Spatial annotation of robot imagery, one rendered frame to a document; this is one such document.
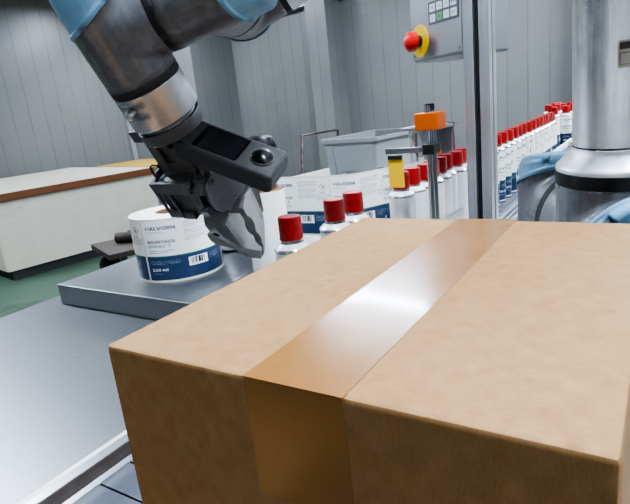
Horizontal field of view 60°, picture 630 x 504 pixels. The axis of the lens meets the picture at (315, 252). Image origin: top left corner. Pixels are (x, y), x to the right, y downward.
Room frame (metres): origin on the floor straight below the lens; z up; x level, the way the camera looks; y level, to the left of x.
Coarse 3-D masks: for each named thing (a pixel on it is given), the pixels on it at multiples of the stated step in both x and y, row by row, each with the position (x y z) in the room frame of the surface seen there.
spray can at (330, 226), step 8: (328, 200) 0.83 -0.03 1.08; (336, 200) 0.83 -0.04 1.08; (328, 208) 0.83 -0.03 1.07; (336, 208) 0.82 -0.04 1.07; (344, 208) 0.84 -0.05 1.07; (328, 216) 0.83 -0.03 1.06; (336, 216) 0.82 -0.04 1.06; (344, 216) 0.83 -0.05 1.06; (328, 224) 0.83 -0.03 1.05; (336, 224) 0.82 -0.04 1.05; (344, 224) 0.83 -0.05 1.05; (320, 232) 0.84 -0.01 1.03; (328, 232) 0.82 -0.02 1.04
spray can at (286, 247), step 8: (280, 216) 0.74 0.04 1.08; (288, 216) 0.74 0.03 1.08; (296, 216) 0.73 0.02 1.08; (280, 224) 0.73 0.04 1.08; (288, 224) 0.73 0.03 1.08; (296, 224) 0.73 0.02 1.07; (280, 232) 0.73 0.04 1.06; (288, 232) 0.73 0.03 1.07; (296, 232) 0.73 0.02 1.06; (280, 240) 0.74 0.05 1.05; (288, 240) 0.73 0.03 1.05; (296, 240) 0.73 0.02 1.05; (304, 240) 0.74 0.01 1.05; (280, 248) 0.73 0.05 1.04; (288, 248) 0.72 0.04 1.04; (296, 248) 0.72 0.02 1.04; (280, 256) 0.72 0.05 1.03
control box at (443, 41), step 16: (416, 0) 1.13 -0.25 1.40; (432, 0) 1.08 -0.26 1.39; (496, 0) 1.03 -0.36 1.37; (416, 16) 1.13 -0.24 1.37; (496, 16) 1.03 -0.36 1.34; (416, 32) 1.13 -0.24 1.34; (432, 32) 1.09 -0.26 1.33; (448, 32) 1.04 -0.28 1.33; (496, 32) 1.03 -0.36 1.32; (432, 48) 1.09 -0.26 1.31; (448, 48) 1.04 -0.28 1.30; (496, 48) 1.03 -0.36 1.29
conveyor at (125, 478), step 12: (504, 204) 1.60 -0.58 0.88; (120, 468) 0.51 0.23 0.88; (132, 468) 0.50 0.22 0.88; (108, 480) 0.49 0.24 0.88; (120, 480) 0.49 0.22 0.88; (132, 480) 0.48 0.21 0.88; (96, 492) 0.47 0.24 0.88; (108, 492) 0.47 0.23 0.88; (120, 492) 0.47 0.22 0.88; (132, 492) 0.46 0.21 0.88
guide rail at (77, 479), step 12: (456, 216) 1.19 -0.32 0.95; (120, 444) 0.42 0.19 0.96; (96, 456) 0.41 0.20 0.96; (108, 456) 0.41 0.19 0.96; (120, 456) 0.42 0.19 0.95; (84, 468) 0.39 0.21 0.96; (96, 468) 0.40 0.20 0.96; (108, 468) 0.41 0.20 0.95; (60, 480) 0.38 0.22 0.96; (72, 480) 0.38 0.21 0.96; (84, 480) 0.39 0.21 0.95; (48, 492) 0.37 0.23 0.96; (60, 492) 0.37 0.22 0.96; (72, 492) 0.38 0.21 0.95
